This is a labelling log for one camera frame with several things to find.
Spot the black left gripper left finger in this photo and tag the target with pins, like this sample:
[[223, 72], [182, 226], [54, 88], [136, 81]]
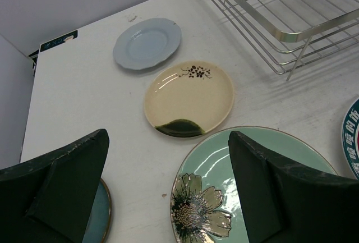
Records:
[[49, 198]]

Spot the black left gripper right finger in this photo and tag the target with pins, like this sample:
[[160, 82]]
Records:
[[283, 200]]

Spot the dark teal saucer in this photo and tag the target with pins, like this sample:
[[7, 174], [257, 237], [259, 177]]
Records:
[[100, 218]]

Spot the mint green flower plate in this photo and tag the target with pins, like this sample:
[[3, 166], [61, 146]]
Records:
[[205, 205]]

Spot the white plate teal rim front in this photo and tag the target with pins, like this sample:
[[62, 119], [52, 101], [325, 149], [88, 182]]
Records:
[[349, 137]]

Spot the cream plate with flowers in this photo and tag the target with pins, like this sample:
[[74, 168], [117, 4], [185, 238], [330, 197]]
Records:
[[189, 99]]

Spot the dark label sticker left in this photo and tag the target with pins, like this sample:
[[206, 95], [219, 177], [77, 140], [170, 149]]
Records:
[[55, 42]]

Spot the light blue scalloped plate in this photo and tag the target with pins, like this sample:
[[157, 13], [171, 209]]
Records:
[[147, 44]]

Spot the metal wire dish rack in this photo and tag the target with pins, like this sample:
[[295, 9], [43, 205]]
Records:
[[290, 34]]

